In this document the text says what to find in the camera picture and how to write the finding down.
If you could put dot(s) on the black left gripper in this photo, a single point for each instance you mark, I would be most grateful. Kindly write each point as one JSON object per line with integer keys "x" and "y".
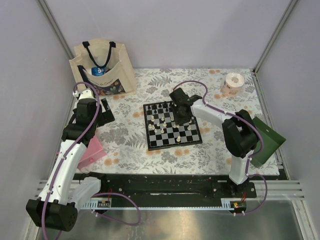
{"x": 106, "y": 117}

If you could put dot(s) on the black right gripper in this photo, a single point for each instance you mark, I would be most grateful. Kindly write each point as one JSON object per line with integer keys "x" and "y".
{"x": 177, "y": 120}

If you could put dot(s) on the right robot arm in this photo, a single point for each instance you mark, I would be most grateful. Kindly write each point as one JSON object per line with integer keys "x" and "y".
{"x": 240, "y": 135}

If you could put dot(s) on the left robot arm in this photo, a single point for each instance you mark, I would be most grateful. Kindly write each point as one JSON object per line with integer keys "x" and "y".
{"x": 57, "y": 206}

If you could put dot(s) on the black magnetic chess board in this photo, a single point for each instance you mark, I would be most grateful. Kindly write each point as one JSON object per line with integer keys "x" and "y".
{"x": 168, "y": 130}

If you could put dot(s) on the floral patterned table mat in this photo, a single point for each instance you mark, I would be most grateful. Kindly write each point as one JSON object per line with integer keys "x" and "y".
{"x": 124, "y": 140}

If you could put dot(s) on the pink plastic box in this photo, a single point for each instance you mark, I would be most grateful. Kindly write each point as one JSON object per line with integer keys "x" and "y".
{"x": 93, "y": 153}

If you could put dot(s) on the pink wrapped toilet paper roll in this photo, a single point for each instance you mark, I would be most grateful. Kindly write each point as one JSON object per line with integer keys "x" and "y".
{"x": 232, "y": 84}

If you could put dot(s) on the cream canvas tote bag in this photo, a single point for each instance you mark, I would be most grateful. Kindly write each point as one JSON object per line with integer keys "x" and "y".
{"x": 119, "y": 77}

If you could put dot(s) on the dark green plastic box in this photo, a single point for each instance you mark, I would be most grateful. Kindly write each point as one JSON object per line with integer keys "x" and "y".
{"x": 272, "y": 141}

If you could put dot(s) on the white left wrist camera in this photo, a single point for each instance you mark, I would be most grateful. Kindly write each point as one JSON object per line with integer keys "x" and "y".
{"x": 86, "y": 94}

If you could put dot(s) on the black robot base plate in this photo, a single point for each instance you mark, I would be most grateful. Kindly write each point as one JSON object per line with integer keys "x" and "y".
{"x": 170, "y": 191}

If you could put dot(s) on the white slotted cable duct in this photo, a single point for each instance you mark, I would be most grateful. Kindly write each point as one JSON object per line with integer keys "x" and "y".
{"x": 97, "y": 204}

